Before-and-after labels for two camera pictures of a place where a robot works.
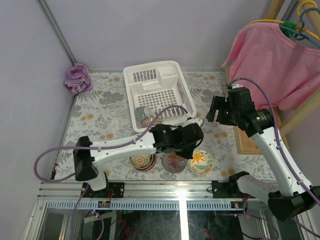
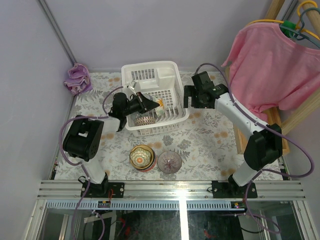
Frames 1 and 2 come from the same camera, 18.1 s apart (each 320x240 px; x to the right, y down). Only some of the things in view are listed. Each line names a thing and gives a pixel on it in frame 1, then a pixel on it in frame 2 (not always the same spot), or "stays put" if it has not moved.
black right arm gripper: (219, 103) to (190, 91)
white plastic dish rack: (162, 86) stays put
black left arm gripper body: (186, 150) to (143, 103)
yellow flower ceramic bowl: (201, 163) to (160, 109)
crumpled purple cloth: (79, 80) stays put
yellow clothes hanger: (298, 12) stays put
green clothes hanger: (289, 28) stays put
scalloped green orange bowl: (142, 161) stays put
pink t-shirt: (289, 70) stays put
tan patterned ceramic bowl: (152, 121) to (144, 120)
